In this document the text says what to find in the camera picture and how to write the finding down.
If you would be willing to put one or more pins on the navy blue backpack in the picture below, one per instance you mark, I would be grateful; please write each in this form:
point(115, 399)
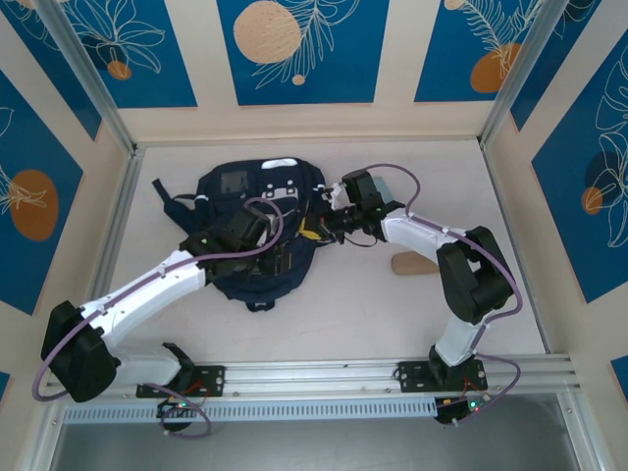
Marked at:
point(294, 196)

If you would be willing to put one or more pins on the beige wooden board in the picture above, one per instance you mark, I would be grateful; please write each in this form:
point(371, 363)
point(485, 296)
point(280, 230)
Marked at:
point(412, 265)

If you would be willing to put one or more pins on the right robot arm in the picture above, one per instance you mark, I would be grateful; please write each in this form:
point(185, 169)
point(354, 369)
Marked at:
point(417, 233)

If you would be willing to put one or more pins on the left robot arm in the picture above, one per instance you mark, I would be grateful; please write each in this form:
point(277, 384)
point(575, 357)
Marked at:
point(147, 294)

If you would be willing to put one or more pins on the blue poster beige circle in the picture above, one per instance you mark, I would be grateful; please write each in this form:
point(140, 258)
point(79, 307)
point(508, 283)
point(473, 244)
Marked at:
point(304, 73)

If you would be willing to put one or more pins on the blue poster orange circle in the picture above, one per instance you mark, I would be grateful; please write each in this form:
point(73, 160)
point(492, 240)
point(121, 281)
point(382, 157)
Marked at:
point(451, 54)
point(29, 235)
point(579, 206)

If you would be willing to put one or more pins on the small electronics board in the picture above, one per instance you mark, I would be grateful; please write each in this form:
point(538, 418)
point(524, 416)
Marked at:
point(176, 407)
point(461, 407)

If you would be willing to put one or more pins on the grey metal panel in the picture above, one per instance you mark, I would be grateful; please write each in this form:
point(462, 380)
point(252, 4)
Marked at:
point(314, 446)

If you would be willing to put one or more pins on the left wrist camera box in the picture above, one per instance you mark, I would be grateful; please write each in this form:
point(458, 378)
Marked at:
point(269, 228)

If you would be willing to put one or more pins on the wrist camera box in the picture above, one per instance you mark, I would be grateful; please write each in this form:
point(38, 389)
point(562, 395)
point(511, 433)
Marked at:
point(336, 192)
point(269, 228)

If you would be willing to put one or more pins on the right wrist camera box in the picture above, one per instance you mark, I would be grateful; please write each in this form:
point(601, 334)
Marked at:
point(336, 192)

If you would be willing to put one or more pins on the aluminium mounting rail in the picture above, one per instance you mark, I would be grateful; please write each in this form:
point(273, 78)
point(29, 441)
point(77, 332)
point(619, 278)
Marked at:
point(304, 378)

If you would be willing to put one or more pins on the aluminium table side rail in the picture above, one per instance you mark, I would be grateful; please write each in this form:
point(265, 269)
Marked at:
point(494, 176)
point(131, 164)

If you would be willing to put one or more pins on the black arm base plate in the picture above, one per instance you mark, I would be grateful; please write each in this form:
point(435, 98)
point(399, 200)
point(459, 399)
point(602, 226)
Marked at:
point(412, 375)
point(216, 380)

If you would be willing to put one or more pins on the blue floral wall poster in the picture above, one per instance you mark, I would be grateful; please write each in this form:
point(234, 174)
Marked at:
point(44, 73)
point(162, 64)
point(579, 54)

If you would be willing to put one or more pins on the aluminium frame post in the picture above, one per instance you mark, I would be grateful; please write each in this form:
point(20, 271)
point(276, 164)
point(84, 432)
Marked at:
point(89, 73)
point(522, 73)

